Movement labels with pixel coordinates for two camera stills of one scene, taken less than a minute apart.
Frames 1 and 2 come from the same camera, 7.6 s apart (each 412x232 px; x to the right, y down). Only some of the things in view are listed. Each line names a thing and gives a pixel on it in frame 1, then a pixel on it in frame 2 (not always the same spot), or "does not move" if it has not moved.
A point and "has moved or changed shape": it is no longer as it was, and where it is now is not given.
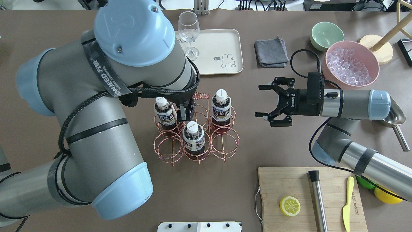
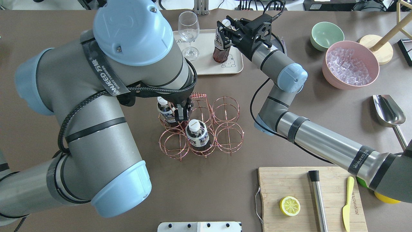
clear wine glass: (188, 27) does not move
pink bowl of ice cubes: (349, 64) does not move
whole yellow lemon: (385, 197) does not move
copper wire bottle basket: (208, 131) has moved or changed shape
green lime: (365, 182) does not move
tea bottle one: (221, 109) to (220, 54)
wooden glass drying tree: (381, 48) does not move
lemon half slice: (289, 206) does not move
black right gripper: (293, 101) to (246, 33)
